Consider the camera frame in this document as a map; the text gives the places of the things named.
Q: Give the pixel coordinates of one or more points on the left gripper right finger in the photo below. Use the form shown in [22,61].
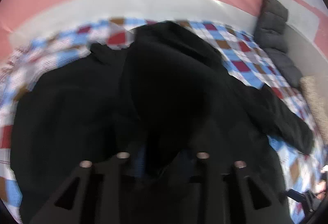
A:
[238,196]

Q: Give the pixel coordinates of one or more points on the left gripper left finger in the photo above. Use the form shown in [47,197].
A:
[95,193]

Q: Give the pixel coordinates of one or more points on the black large garment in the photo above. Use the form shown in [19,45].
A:
[167,95]

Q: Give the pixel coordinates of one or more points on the person's right hand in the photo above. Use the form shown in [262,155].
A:
[321,187]

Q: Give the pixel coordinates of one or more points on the beige knitted blanket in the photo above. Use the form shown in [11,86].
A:
[316,104]

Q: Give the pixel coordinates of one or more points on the plaid checkered bed sheet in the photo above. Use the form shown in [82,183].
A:
[242,57]

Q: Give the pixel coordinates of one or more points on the dark grey quilted pillow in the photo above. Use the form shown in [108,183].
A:
[269,35]

